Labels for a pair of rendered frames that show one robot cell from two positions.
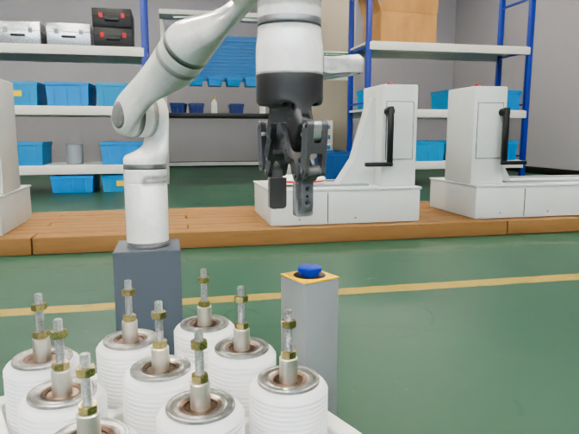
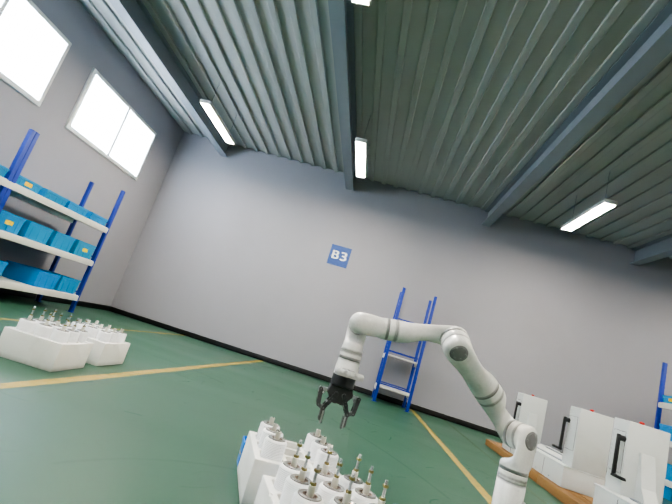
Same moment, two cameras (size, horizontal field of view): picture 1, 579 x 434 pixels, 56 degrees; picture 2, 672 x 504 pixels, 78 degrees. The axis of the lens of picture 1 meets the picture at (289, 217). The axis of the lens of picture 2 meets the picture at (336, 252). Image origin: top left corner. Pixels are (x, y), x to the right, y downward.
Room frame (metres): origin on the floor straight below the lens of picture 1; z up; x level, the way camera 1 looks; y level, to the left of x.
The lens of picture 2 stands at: (0.94, -1.33, 0.70)
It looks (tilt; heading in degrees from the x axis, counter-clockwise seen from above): 12 degrees up; 109
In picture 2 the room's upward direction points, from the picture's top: 17 degrees clockwise
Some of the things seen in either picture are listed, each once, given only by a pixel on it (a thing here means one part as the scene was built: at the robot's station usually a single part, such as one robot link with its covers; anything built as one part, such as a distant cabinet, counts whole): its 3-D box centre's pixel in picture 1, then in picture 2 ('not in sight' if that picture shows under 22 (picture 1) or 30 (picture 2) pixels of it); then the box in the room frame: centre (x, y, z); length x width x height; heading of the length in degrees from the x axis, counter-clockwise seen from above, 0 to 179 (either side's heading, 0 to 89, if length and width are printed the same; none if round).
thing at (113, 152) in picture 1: (123, 152); not in sight; (5.37, 1.62, 0.36); 0.50 x 0.38 x 0.21; 12
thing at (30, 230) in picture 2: not in sight; (22, 228); (-4.38, 2.34, 0.90); 0.50 x 0.38 x 0.21; 11
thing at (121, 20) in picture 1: (114, 21); not in sight; (5.32, 1.64, 1.57); 0.42 x 0.34 x 0.17; 12
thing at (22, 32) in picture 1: (24, 36); not in sight; (5.16, 2.41, 1.42); 0.42 x 0.37 x 0.20; 9
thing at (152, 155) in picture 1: (144, 134); (517, 448); (1.20, 0.32, 0.54); 0.09 x 0.09 x 0.17; 44
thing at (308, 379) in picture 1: (288, 380); (309, 495); (0.63, 0.00, 0.25); 0.08 x 0.08 x 0.01
